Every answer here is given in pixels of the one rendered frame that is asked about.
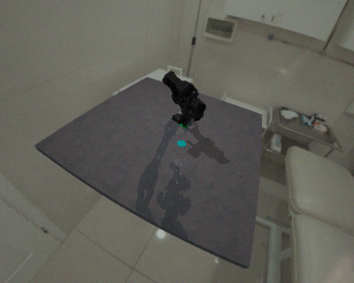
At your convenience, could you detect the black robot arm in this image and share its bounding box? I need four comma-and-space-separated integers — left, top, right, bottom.
162, 71, 206, 121

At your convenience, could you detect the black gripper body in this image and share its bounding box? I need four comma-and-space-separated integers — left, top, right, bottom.
172, 103, 192, 124

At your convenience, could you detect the cyan circle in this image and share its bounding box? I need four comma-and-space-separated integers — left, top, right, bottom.
177, 141, 186, 147

